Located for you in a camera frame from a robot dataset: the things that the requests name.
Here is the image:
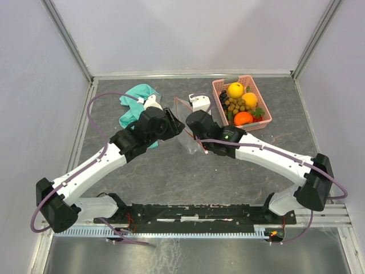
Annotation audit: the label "clear zip top bag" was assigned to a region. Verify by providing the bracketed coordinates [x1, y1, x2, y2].
[173, 97, 208, 155]

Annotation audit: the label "orange persimmon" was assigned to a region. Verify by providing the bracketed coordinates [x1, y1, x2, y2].
[233, 111, 253, 126]

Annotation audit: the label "yellow lemon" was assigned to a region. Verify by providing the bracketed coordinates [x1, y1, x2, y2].
[227, 82, 245, 99]

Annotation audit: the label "yellow orange peach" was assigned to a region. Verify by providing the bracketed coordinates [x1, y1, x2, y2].
[241, 92, 258, 110]

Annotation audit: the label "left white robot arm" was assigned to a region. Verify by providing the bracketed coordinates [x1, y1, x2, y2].
[35, 107, 185, 233]

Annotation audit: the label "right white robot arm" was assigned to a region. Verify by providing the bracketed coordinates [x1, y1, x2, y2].
[185, 110, 334, 223]

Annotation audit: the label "dark grape bunch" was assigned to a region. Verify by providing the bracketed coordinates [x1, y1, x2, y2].
[219, 90, 230, 110]

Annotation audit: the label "pink plastic basket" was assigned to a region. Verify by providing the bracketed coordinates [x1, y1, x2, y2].
[212, 75, 272, 131]

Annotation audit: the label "brown longan bunch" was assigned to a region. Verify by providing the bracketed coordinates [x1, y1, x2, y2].
[224, 98, 252, 119]

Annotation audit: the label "red strawberries with leaves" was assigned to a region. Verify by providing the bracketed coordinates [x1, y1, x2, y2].
[252, 107, 265, 122]

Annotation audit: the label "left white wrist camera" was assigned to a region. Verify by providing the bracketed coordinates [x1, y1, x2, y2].
[137, 94, 163, 110]

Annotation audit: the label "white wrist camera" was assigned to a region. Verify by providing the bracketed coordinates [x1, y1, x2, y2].
[189, 93, 212, 114]
[137, 94, 163, 110]

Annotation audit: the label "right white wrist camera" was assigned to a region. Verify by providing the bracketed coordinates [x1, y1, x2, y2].
[189, 93, 212, 114]

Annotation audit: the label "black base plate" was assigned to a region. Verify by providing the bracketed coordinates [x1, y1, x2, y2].
[106, 204, 297, 233]

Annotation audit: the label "light blue cable duct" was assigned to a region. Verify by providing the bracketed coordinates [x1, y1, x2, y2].
[55, 225, 269, 240]

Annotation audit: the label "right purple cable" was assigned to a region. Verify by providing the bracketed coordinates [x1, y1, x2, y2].
[196, 102, 348, 244]

